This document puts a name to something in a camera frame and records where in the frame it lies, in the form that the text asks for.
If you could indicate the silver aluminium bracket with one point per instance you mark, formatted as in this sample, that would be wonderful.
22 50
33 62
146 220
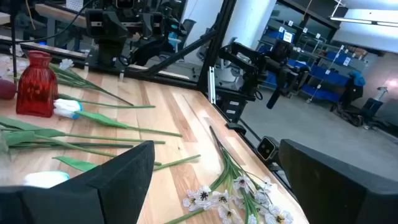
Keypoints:
212 87

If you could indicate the black table-level camera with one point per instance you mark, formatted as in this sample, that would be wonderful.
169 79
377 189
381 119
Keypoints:
266 148

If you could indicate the white artificial tulip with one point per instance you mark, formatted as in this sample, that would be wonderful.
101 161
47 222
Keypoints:
65 108
46 179

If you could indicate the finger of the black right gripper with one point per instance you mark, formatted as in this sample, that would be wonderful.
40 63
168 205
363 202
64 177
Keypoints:
96 29
152 25

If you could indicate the black aluminium rig frame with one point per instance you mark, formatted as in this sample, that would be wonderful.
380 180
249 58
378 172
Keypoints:
217 37

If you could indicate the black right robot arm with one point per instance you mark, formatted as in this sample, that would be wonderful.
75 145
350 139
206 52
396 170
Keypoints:
109 54

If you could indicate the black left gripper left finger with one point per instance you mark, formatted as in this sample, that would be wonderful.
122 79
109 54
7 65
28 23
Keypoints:
124 186

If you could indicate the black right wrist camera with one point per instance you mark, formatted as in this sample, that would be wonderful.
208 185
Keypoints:
125 3

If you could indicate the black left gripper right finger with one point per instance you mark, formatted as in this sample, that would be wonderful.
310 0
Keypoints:
326 193

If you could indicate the rack with blue bins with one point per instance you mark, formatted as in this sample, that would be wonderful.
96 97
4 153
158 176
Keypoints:
329 76

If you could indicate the red ribbed glass vase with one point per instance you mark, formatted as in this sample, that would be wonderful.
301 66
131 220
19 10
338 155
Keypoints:
35 90

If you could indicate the white ceiling light fixture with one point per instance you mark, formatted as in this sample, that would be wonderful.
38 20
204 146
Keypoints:
367 17

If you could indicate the dark red artificial tulip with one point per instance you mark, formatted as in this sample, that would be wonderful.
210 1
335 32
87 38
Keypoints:
6 89

